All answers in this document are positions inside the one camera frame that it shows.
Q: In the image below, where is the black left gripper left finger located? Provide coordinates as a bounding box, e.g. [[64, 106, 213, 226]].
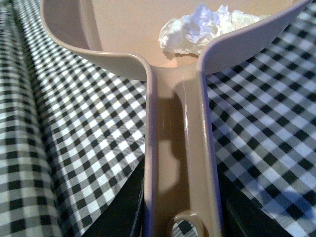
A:
[[83, 160, 145, 237]]

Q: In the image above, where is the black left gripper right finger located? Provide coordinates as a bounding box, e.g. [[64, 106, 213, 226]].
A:
[[218, 172, 291, 237]]

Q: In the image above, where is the beige plastic dustpan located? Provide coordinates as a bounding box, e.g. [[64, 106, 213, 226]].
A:
[[40, 0, 308, 237]]

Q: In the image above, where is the white paper ball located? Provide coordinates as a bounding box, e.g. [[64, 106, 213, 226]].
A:
[[158, 3, 267, 55]]

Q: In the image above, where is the black white checkered bedsheet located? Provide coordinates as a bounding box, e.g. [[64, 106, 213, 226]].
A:
[[0, 0, 316, 237]]

